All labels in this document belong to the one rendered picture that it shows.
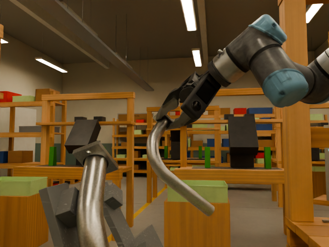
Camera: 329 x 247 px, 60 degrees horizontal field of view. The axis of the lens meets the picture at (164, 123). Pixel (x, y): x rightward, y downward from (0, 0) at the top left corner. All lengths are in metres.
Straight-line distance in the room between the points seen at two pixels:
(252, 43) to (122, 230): 0.44
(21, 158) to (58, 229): 5.75
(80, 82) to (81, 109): 1.13
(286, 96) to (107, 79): 11.54
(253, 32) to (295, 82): 0.14
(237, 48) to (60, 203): 0.47
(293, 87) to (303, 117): 0.78
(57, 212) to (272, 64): 0.45
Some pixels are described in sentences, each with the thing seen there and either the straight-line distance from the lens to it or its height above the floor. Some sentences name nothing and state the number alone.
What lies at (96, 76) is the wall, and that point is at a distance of 12.24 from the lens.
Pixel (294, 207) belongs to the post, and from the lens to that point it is 1.36.
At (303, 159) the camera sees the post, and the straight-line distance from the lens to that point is 1.34.
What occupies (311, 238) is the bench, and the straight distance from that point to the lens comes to 1.17.
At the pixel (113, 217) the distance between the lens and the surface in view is 0.53.
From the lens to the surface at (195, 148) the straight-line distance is 7.82.
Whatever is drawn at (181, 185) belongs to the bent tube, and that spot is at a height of 1.10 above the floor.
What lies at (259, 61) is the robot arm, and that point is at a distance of 0.61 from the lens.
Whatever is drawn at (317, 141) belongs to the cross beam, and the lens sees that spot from 1.46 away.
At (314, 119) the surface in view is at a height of 2.03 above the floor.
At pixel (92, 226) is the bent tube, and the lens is 0.34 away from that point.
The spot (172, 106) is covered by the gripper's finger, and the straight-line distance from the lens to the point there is 0.72.
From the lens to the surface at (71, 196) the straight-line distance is 0.36.
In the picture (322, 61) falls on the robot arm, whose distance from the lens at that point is 0.69.
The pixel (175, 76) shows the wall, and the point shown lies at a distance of 11.35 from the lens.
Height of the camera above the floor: 1.20
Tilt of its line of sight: 4 degrees up
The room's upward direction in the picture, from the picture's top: straight up
